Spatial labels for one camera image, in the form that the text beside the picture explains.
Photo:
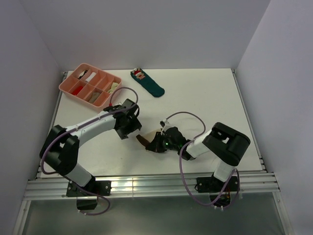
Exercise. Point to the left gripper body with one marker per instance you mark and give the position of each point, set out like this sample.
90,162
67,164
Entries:
132,125

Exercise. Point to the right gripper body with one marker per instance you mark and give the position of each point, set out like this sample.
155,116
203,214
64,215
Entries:
168,145

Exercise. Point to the striped beige brown sock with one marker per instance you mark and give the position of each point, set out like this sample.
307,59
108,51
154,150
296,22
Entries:
146,137

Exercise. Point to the cream yellow sock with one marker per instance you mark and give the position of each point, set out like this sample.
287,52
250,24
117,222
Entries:
113,87

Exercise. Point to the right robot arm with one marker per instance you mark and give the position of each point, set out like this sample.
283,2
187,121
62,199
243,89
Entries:
228,144

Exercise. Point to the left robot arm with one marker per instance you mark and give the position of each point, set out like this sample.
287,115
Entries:
61,147

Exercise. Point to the dark green Christmas sock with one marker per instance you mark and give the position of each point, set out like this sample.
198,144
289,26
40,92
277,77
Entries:
142,78

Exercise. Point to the pink divided organizer tray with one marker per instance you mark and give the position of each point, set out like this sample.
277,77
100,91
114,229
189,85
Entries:
100,83

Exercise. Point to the white rolled item in tray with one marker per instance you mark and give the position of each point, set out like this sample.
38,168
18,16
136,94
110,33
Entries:
90,77

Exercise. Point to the red rolled item in tray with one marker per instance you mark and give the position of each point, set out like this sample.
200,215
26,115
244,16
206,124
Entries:
77,90

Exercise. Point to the black item in tray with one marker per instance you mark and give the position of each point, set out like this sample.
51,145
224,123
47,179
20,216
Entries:
82,74

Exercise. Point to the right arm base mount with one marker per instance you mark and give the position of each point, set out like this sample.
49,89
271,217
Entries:
213,185

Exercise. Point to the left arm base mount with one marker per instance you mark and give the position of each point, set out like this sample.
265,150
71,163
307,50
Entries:
88,197

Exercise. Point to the aluminium front rail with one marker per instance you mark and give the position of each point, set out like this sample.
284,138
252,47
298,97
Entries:
144,186

